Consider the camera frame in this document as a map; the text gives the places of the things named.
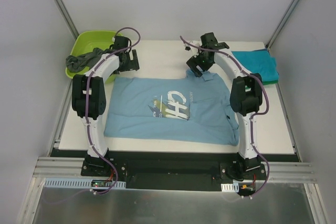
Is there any left white slotted cable duct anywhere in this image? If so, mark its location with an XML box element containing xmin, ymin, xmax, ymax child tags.
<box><xmin>44</xmin><ymin>178</ymin><xmax>126</xmax><ymax>190</ymax></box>

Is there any white slotted cable duct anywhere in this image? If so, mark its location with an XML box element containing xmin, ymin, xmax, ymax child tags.
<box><xmin>44</xmin><ymin>178</ymin><xmax>126</xmax><ymax>190</ymax></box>
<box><xmin>220</xmin><ymin>183</ymin><xmax>239</xmax><ymax>193</ymax></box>

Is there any green folded t shirt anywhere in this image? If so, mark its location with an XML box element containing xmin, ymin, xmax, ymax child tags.
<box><xmin>262</xmin><ymin>80</ymin><xmax>278</xmax><ymax>86</ymax></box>

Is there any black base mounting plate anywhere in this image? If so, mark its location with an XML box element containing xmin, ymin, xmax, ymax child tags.
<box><xmin>51</xmin><ymin>149</ymin><xmax>299</xmax><ymax>191</ymax></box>

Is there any left aluminium frame post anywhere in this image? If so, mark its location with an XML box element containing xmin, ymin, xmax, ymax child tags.
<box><xmin>54</xmin><ymin>0</ymin><xmax>79</xmax><ymax>39</ymax></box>

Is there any grey crumpled t shirt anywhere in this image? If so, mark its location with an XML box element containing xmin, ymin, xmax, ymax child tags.
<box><xmin>66</xmin><ymin>48</ymin><xmax>104</xmax><ymax>73</ymax></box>

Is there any aluminium frame post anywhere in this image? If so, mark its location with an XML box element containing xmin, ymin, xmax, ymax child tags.
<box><xmin>54</xmin><ymin>0</ymin><xmax>79</xmax><ymax>39</ymax></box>
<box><xmin>265</xmin><ymin>0</ymin><xmax>301</xmax><ymax>50</ymax></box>

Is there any right aluminium frame post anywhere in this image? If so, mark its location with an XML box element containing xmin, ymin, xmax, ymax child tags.
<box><xmin>265</xmin><ymin>0</ymin><xmax>301</xmax><ymax>50</ymax></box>

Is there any light blue t shirt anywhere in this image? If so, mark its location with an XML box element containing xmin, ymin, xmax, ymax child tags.
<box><xmin>104</xmin><ymin>70</ymin><xmax>239</xmax><ymax>146</ymax></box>

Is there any lime green plastic basin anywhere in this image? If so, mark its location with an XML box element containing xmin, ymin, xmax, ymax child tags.
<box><xmin>65</xmin><ymin>30</ymin><xmax>116</xmax><ymax>79</ymax></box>

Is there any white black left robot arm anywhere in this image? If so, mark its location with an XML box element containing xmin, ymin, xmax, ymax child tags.
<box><xmin>71</xmin><ymin>35</ymin><xmax>140</xmax><ymax>176</ymax></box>

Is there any front aluminium rail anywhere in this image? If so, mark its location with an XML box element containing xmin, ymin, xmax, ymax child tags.
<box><xmin>33</xmin><ymin>157</ymin><xmax>317</xmax><ymax>184</ymax></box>

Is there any teal folded t shirt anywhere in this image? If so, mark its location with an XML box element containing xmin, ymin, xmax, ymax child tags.
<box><xmin>232</xmin><ymin>51</ymin><xmax>279</xmax><ymax>81</ymax></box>

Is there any right white slotted cable duct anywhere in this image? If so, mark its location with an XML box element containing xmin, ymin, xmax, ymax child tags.
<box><xmin>220</xmin><ymin>183</ymin><xmax>239</xmax><ymax>193</ymax></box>

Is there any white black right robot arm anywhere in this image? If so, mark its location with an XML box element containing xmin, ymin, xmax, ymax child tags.
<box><xmin>182</xmin><ymin>33</ymin><xmax>263</xmax><ymax>182</ymax></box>

